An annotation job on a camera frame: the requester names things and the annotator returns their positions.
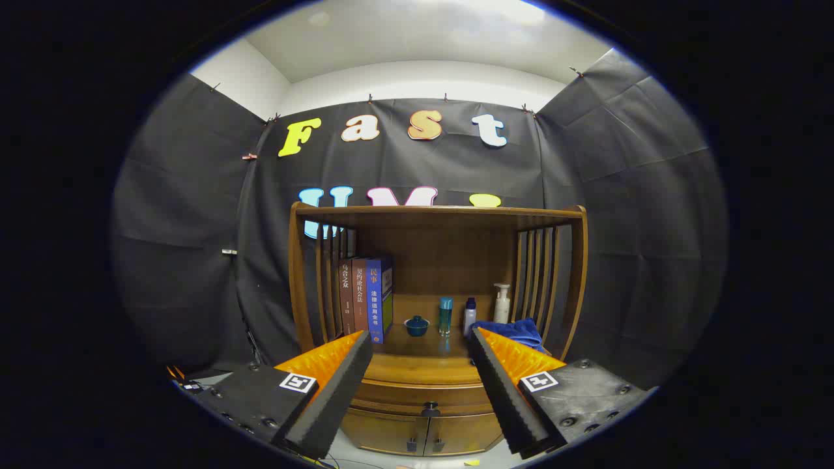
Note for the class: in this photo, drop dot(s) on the thick blue book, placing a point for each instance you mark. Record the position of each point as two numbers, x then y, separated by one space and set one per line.
376 299

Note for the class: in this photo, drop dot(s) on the wooden drawer with black knob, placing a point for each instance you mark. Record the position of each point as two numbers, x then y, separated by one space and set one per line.
404 396

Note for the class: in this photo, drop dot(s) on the white pump bottle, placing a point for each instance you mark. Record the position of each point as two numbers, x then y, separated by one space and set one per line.
502 309

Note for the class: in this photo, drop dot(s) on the dark blue lidded teacup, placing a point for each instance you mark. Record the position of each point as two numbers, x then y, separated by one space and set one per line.
417 326

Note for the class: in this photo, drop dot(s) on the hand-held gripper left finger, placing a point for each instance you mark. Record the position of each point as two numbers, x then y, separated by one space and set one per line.
339 397

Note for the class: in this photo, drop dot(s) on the white bottle with blue cap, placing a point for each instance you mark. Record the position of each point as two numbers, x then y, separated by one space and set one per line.
470 319

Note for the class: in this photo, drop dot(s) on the dark brown book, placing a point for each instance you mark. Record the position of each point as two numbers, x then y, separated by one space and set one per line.
346 299

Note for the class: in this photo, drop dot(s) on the wooden cabinet door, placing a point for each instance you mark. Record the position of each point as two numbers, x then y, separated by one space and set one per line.
384 431
466 433

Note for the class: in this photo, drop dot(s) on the teal glass bottle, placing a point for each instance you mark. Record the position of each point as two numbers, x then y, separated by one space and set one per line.
445 319

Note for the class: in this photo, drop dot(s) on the wooden countertop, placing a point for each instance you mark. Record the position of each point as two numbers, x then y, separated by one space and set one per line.
423 361

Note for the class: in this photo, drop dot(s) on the blue folded towel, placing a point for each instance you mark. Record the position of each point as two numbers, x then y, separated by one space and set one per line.
515 331

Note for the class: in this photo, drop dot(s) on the wooden cabinet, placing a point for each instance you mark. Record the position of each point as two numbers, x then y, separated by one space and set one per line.
443 254

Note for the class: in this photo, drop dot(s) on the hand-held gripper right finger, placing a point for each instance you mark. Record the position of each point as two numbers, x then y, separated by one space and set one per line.
505 397

